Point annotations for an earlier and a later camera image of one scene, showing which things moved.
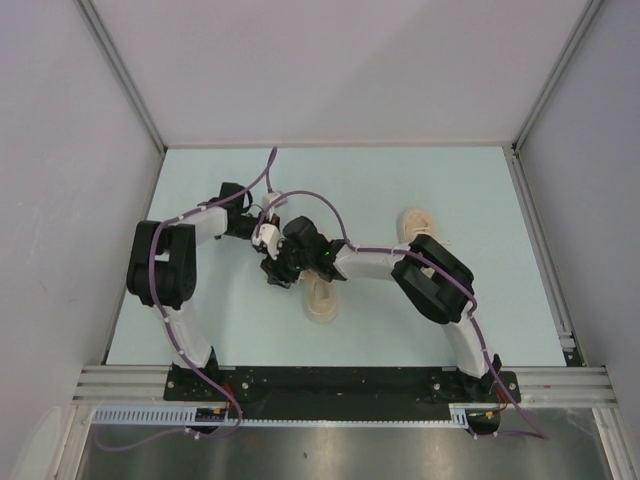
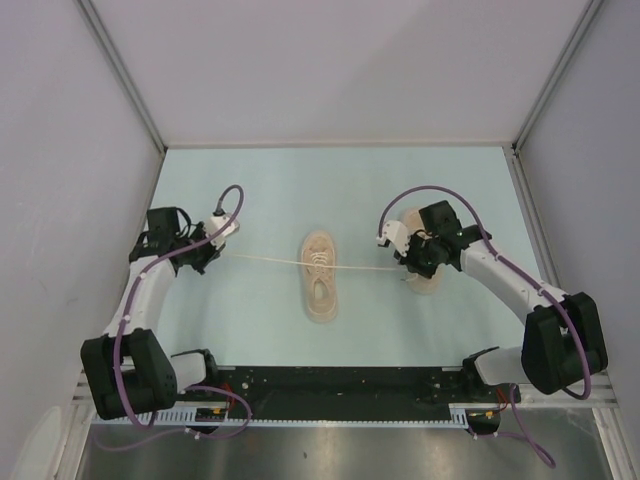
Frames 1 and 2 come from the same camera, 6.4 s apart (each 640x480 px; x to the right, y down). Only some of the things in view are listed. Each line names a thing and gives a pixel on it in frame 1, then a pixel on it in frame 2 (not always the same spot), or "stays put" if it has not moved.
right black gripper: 275,270 → 409,261
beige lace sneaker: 319,297 stays put
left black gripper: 259,215 → 211,253
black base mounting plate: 336,393 stays put
